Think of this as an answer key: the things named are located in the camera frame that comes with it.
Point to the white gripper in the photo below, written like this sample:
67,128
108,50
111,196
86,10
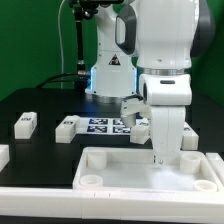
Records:
166,132

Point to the white desk top tray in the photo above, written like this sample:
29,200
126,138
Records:
135,169

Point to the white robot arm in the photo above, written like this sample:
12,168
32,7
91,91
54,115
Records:
145,50

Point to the white right fence bar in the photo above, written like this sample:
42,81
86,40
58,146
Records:
217,164

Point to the white fence bar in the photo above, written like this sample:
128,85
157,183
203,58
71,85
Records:
217,164
194,207

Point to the white fiducial marker sheet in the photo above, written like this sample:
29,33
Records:
102,126

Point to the white left fence block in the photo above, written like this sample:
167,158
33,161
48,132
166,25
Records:
4,156

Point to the white front fence bar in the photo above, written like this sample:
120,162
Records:
194,207

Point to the black camera pole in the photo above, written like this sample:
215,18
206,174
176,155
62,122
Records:
83,74

